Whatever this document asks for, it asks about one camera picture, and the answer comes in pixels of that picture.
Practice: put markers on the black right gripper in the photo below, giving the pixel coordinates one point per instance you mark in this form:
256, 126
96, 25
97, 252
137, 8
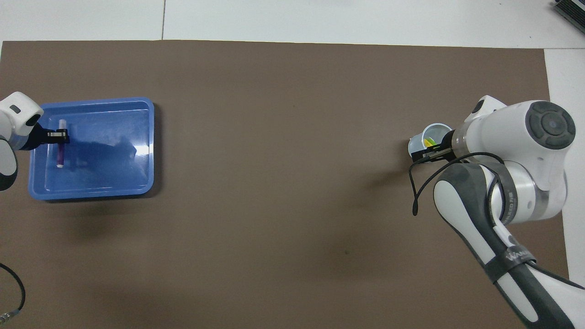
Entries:
443, 153

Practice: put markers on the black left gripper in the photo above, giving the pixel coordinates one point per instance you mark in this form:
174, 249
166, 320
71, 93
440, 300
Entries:
40, 137

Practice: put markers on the yellow pen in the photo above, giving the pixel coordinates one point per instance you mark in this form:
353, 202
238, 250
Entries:
431, 143

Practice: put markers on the purple pen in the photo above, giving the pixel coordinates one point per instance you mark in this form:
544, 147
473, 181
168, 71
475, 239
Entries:
60, 155

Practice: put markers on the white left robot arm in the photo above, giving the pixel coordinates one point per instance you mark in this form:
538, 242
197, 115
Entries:
16, 114

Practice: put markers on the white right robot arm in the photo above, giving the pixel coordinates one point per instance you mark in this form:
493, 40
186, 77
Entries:
525, 151

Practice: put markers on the blue plastic tray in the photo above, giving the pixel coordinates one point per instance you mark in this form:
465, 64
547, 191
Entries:
109, 155

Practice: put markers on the clear plastic cup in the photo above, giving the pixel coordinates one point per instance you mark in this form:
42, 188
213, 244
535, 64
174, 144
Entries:
416, 144

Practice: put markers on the brown table mat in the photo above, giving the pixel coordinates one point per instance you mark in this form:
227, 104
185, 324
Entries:
274, 183

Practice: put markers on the grey metal device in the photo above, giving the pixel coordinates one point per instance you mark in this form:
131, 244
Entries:
573, 11

